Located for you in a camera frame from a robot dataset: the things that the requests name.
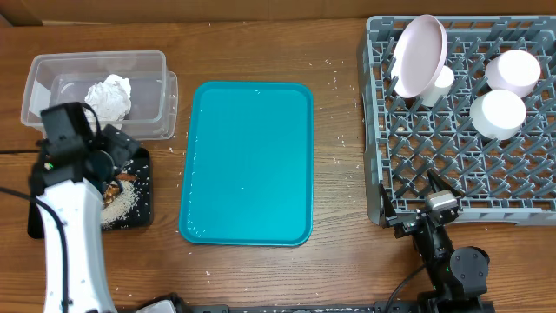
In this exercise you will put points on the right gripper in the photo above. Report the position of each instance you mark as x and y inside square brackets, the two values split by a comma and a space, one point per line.
[406, 223]

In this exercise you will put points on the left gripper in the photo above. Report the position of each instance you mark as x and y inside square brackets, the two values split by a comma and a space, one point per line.
[118, 146]

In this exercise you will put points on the orange carrot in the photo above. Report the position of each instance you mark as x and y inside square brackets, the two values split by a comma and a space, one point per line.
[126, 177]

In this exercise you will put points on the white napkin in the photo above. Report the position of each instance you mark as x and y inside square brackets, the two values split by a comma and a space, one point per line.
[110, 99]

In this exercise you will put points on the pale green bowl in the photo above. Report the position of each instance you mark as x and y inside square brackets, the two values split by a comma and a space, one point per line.
[498, 114]

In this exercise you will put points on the white cup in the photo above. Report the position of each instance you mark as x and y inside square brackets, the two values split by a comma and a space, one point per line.
[439, 88]

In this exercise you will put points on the large white plate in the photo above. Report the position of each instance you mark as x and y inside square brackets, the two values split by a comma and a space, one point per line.
[419, 55]

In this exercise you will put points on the small pink plate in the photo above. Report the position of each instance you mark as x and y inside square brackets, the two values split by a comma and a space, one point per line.
[515, 70]

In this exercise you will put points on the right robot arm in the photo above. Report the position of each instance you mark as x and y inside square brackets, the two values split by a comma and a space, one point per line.
[459, 276]

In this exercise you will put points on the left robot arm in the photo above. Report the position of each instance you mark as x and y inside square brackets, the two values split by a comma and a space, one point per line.
[77, 161]

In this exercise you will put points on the grey dishwasher rack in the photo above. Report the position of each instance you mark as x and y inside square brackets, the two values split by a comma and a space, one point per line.
[511, 181]

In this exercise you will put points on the pile of white rice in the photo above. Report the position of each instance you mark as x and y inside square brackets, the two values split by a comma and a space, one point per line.
[121, 204]

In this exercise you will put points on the black plastic tray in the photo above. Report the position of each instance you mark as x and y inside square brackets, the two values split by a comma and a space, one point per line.
[141, 208]

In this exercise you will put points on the clear plastic bin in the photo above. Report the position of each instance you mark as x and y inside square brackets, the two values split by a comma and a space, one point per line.
[143, 74]

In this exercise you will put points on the teal plastic tray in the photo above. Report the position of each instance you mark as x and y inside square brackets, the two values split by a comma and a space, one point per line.
[248, 177]

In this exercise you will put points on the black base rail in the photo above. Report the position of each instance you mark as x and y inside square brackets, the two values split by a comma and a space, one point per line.
[299, 309]

